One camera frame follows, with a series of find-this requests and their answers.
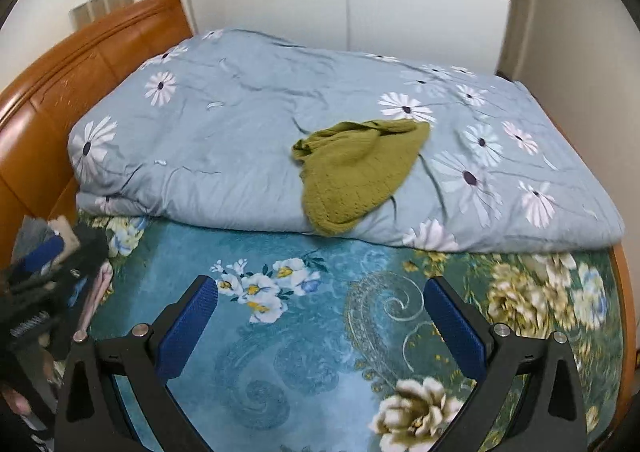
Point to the teal floral bed sheet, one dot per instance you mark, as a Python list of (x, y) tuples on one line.
[(310, 332)]

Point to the grey folded garment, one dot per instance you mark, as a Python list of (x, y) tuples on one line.
[(30, 232)]

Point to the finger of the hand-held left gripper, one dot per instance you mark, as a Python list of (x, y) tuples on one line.
[(42, 253)]

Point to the blue folded garment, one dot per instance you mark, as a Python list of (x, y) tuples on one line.
[(77, 289)]

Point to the white wardrobe with black band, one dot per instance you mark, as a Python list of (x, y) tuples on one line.
[(270, 7)]

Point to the grey-blue daisy print quilt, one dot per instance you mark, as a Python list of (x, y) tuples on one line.
[(240, 132)]

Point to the olive green knitted sweater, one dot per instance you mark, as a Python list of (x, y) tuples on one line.
[(350, 172)]

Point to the black folded garment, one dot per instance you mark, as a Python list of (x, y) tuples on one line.
[(92, 242)]

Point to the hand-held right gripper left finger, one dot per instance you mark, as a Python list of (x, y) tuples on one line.
[(186, 327)]

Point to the beige ribbed wall panel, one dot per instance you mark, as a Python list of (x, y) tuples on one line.
[(102, 6)]

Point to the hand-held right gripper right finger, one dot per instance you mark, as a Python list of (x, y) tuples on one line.
[(454, 329)]

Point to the orange wooden bed frame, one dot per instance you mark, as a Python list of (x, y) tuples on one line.
[(75, 82)]

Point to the beige folded garment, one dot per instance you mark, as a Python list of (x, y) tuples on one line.
[(63, 229)]

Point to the pink folded garment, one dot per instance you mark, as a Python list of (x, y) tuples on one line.
[(98, 288)]

